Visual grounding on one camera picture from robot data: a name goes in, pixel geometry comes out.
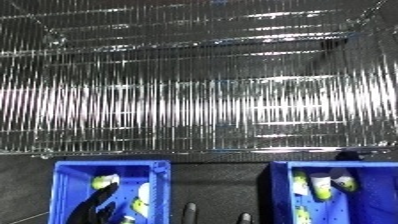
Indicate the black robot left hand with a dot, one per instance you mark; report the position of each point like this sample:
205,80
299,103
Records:
92,206

